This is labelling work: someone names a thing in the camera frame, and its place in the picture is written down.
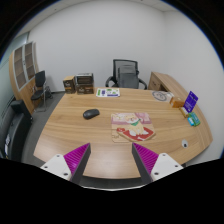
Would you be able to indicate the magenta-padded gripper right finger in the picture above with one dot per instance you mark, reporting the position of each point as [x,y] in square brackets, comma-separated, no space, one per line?
[146,158]

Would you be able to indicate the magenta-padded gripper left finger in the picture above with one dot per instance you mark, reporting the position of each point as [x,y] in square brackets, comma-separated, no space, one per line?
[76,158]

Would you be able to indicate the black computer mouse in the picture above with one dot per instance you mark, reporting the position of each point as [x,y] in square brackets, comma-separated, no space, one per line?
[91,114]

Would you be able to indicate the cartoon dog print mouse pad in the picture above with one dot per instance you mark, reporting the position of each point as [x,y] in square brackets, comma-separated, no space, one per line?
[133,128]

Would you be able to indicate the white round desk grommet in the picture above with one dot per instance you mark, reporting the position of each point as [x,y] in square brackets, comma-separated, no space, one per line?
[184,144]

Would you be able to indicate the small yellow box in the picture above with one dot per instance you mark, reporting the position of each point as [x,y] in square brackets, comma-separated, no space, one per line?
[184,112]

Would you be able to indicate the teal green packet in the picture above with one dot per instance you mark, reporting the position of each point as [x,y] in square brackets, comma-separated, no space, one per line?
[193,119]

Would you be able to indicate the orange box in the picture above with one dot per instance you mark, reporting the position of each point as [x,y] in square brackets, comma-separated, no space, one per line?
[176,102]

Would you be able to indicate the round grey disc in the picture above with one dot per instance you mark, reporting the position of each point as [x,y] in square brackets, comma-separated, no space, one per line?
[160,96]

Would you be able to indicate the large brown coffee box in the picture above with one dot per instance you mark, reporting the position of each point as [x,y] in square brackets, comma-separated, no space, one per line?
[84,89]

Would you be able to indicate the purple card box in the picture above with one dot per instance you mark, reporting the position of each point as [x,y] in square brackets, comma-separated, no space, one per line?
[191,101]

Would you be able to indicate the white sticker sheet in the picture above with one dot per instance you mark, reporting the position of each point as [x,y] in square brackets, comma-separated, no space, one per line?
[107,92]

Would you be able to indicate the small brown coffee box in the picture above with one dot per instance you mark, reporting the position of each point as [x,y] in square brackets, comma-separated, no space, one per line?
[69,85]

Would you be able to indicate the wooden side desk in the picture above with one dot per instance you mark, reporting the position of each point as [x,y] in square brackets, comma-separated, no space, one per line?
[163,81]

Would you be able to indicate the dark open coffee box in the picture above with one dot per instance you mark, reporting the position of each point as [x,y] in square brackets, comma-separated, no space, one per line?
[84,79]

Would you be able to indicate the grey backpack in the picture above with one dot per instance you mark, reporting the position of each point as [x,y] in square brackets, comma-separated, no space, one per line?
[128,78]

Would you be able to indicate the black visitor chair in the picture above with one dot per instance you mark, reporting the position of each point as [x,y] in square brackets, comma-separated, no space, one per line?
[40,80]

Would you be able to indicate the black mesh office chair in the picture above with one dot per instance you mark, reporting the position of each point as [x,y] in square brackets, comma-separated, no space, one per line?
[125,63]

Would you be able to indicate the wooden shelf cabinet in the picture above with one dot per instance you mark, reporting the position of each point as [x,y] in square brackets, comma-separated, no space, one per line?
[23,73]

